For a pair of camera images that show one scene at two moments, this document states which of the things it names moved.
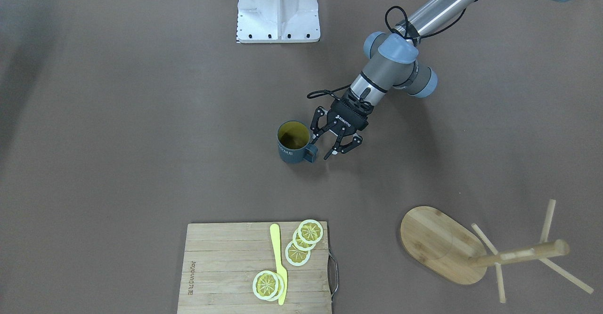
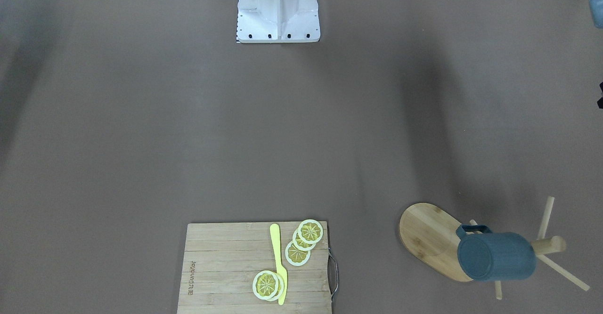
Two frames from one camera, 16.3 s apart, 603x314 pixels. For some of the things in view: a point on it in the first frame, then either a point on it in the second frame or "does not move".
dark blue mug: [293, 139] → [483, 255]
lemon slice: [265, 285] does not move
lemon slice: [310, 231] does not move
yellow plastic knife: [274, 229] does not move
